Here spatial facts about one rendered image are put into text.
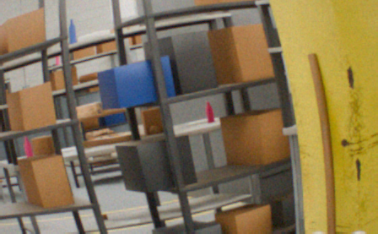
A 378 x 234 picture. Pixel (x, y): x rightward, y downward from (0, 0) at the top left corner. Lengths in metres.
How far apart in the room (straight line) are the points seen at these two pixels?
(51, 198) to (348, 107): 3.94
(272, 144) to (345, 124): 4.28
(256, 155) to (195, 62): 0.70
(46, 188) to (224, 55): 1.57
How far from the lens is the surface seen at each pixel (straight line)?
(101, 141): 6.82
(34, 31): 5.47
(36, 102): 5.40
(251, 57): 6.02
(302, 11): 1.81
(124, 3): 7.59
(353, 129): 1.72
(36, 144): 6.83
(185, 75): 5.79
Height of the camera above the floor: 1.40
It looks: 3 degrees down
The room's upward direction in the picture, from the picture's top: 11 degrees counter-clockwise
